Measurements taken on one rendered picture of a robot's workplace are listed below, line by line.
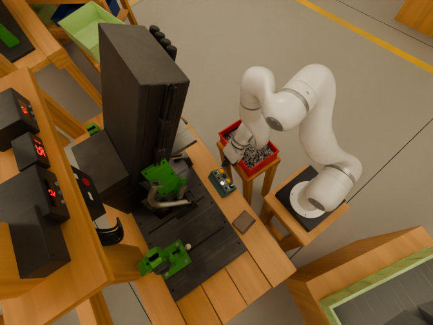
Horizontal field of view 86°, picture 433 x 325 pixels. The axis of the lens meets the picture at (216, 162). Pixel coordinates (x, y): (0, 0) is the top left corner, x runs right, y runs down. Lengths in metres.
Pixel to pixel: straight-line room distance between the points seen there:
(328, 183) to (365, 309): 0.69
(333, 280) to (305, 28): 2.99
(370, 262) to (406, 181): 1.33
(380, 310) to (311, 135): 0.92
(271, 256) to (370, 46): 2.89
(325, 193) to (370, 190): 1.62
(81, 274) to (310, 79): 0.75
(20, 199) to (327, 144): 0.85
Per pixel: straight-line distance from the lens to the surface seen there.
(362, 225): 2.37
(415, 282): 1.49
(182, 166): 1.38
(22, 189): 0.78
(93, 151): 1.21
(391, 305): 1.44
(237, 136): 1.10
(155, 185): 1.03
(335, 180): 0.90
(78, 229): 0.74
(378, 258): 1.49
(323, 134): 0.75
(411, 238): 1.59
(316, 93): 0.68
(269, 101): 0.64
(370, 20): 3.90
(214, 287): 1.26
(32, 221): 0.70
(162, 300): 1.32
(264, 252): 1.23
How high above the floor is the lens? 2.13
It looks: 65 degrees down
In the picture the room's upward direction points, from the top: 15 degrees counter-clockwise
